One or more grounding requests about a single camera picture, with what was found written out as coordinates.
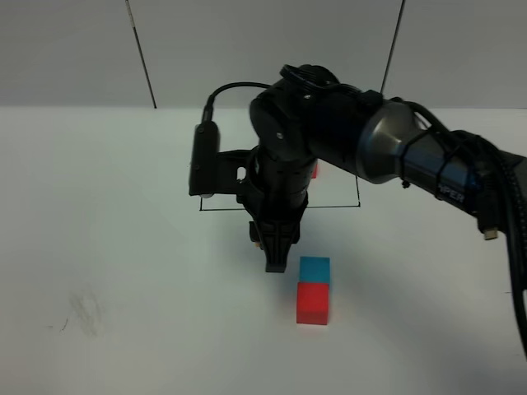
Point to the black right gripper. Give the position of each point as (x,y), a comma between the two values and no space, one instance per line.
(275,194)

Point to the blue cube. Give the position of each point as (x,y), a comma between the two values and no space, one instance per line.
(314,270)

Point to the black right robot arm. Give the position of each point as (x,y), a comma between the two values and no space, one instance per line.
(309,115)

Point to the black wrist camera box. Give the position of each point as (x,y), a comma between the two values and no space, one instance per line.
(203,166)

